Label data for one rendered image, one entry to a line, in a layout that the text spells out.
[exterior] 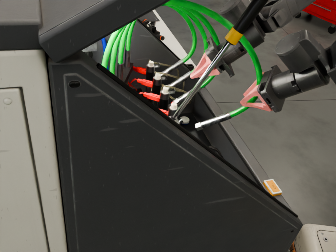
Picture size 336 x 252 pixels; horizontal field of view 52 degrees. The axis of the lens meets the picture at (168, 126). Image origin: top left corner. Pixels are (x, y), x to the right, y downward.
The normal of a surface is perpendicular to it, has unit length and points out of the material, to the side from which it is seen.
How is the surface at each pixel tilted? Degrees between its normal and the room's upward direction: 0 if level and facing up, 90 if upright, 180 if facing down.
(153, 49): 90
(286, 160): 0
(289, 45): 50
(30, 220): 90
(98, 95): 90
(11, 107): 90
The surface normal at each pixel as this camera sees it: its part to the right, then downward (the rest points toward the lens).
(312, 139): 0.11, -0.78
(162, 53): 0.30, 0.62
